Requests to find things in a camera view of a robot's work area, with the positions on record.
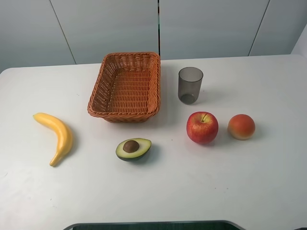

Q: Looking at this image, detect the halved avocado with pit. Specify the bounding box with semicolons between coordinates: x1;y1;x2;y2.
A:
116;138;152;161

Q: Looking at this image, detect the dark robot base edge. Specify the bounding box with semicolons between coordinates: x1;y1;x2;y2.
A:
65;220;243;230

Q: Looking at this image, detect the orange wicker basket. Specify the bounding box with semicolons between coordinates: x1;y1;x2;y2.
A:
87;52;161;123

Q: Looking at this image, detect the red apple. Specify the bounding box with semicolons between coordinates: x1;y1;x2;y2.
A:
186;112;219;145

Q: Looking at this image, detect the grey translucent plastic cup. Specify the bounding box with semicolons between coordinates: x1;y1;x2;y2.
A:
178;67;203;105

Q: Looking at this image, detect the orange peach fruit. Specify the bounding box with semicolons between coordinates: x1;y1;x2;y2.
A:
227;114;256;140

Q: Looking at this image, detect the yellow banana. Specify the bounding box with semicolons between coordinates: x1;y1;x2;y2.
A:
33;113;73;167

